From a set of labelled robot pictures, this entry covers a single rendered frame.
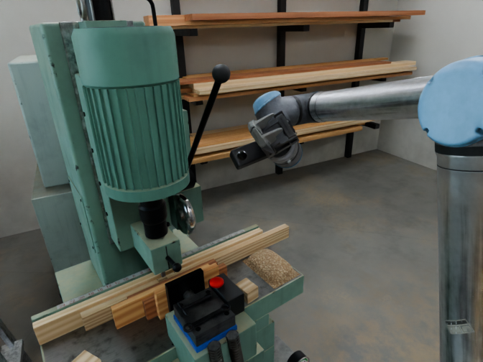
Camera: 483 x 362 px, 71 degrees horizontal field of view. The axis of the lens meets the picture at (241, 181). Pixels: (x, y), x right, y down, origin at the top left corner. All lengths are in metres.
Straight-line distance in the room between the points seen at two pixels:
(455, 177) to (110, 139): 0.56
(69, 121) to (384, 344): 1.77
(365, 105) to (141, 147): 0.52
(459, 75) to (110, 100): 0.53
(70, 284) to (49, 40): 0.70
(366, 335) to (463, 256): 1.49
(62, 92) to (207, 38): 2.42
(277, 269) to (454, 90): 0.58
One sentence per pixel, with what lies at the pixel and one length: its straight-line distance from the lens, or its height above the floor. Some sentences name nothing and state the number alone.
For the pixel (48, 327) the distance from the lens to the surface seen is 0.87.
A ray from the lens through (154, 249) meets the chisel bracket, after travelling 0.77.
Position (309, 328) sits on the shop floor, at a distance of 2.03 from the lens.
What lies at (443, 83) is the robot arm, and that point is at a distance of 0.56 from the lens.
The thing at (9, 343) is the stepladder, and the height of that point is 0.29.
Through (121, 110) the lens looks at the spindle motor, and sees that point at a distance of 0.62.
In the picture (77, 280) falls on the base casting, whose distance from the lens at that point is 1.20.
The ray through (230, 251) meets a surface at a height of 0.94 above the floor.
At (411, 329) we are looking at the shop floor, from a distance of 2.17.
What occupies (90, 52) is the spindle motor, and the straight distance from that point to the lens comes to 0.62.
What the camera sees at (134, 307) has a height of 0.94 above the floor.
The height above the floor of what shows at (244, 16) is 1.57.
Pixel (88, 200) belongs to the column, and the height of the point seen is 1.12.
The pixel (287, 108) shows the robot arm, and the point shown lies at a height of 1.28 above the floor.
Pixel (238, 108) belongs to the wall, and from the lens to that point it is 3.36.
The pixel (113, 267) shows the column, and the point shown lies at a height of 0.90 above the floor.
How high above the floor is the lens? 1.50
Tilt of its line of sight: 25 degrees down
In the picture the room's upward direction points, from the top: 2 degrees counter-clockwise
